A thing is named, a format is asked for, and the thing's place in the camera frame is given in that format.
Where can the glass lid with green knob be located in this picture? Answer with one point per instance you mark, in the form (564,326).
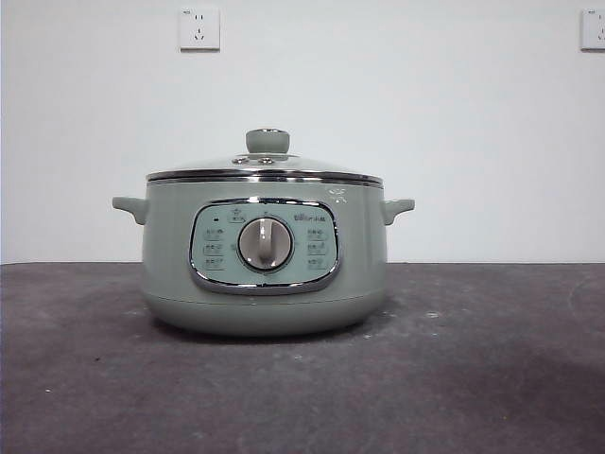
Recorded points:
(267,140)

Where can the pale green electric pot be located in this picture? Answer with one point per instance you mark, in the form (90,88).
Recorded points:
(170,265)

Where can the white wall socket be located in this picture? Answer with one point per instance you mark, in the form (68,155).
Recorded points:
(199,29)
(594,29)

